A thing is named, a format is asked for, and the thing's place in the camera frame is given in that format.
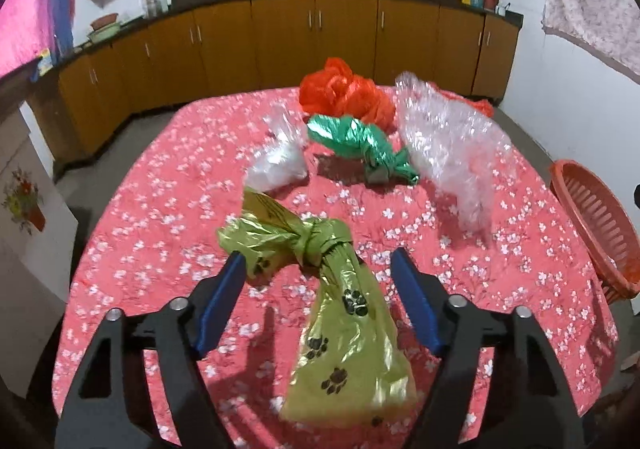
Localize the white board with flower picture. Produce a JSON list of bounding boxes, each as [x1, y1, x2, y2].
[[0, 102, 80, 382]]

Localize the small clear plastic bag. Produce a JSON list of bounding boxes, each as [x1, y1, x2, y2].
[[246, 105, 310, 193]]

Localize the red floral tablecloth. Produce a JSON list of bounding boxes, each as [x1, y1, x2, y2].
[[52, 84, 621, 449]]

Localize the large clear plastic bag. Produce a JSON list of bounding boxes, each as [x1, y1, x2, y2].
[[394, 71, 517, 236]]

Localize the pink and blue hanging cloth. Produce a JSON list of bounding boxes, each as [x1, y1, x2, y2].
[[0, 0, 77, 81]]

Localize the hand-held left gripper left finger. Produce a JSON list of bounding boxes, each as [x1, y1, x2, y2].
[[54, 251, 248, 449]]

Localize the orange plastic basket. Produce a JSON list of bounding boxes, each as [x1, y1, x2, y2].
[[549, 159, 640, 305]]

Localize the large red plastic bag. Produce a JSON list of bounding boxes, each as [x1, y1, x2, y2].
[[449, 96, 494, 118]]

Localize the green basin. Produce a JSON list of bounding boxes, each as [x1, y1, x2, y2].
[[86, 24, 124, 44]]

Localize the wooden lower kitchen cabinets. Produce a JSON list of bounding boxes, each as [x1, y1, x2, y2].
[[27, 0, 522, 157]]

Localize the shiny green plastic bag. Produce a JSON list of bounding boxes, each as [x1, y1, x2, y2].
[[306, 114, 422, 186]]

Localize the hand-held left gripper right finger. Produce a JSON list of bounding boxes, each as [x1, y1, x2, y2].
[[391, 247, 586, 449]]

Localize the small knotted red plastic bag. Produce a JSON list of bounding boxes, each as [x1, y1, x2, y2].
[[298, 57, 397, 131]]

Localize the yellow-green paw print bag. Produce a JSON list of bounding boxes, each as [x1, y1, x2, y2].
[[216, 188, 419, 428]]

